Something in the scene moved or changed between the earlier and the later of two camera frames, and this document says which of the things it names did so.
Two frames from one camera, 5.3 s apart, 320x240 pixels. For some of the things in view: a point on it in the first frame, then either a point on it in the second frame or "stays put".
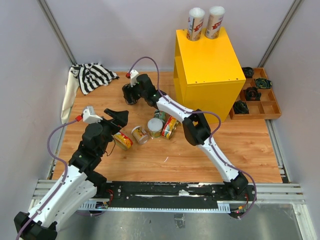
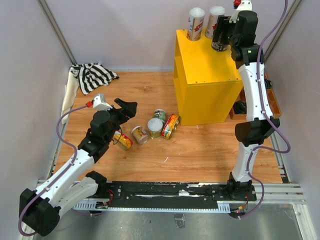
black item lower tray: x=240 y=107 stays put
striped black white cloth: x=92 y=76 stays put
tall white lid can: x=195 y=23 stays put
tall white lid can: x=215 y=20 stays put
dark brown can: x=130 y=94 -> x=219 y=41
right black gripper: x=129 y=90 -> x=223 y=24
